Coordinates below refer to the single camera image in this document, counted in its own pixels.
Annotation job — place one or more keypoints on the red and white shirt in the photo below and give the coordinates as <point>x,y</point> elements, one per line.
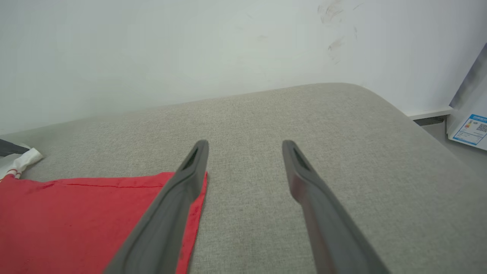
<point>76,224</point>

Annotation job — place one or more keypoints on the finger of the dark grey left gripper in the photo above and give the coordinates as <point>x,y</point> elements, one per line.
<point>9,147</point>

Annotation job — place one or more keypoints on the white appliance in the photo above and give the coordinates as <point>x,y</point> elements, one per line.
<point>473,99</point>

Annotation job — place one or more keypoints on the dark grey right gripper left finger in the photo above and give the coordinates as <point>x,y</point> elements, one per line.
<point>167,220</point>

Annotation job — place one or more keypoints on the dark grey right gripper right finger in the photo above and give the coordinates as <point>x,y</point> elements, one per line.
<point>327,228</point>

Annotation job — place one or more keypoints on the blue white energy label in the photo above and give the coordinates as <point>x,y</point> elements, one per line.
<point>471,129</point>

